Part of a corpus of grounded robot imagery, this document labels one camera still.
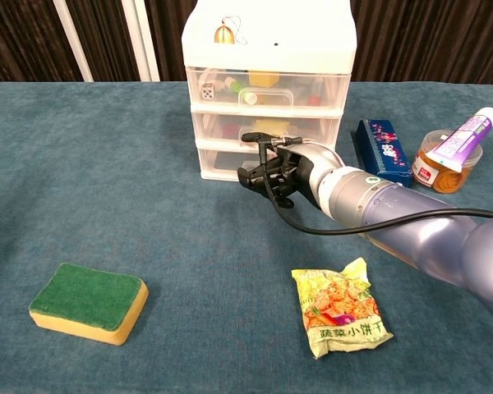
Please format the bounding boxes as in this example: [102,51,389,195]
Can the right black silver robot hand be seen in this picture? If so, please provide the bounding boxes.
[237,131,346,209]

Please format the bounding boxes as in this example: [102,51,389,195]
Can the clear drawer with chick toy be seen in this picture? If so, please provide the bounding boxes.
[191,111,341,149]

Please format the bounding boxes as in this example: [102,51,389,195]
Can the clear drawer with dice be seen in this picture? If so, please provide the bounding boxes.
[185,66,352,111]

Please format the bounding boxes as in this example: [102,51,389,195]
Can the white plastic drawer unit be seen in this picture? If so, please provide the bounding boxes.
[181,0,358,182]

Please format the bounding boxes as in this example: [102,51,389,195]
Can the dark blue carton box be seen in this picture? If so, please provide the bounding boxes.
[355,118,413,189]

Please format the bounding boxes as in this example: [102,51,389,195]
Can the yellow block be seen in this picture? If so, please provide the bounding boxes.
[248,71,279,87]

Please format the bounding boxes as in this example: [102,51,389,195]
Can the green white cylinder toy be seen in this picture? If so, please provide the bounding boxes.
[223,76,258,104]

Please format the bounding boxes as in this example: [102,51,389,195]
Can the clear jar amber contents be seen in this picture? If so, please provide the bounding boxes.
[411,129,484,195]

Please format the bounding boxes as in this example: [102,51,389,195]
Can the blue tablecloth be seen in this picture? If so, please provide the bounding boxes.
[0,80,493,394]

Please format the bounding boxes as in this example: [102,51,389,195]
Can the purple white tube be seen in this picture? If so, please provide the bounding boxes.
[425,107,493,173]

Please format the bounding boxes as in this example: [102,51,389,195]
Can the yellow green snack packet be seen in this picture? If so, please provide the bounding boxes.
[291,257,394,360]

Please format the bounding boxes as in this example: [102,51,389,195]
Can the green yellow sponge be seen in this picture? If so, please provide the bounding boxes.
[28,262,150,346]

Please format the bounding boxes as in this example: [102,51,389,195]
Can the dark brown curtain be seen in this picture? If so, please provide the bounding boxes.
[0,0,493,87]

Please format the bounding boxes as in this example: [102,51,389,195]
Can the gold bell with string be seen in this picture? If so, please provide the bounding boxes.
[213,15,248,44]

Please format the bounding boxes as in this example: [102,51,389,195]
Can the white post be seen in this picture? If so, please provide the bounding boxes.
[121,0,161,82]
[52,0,94,83]

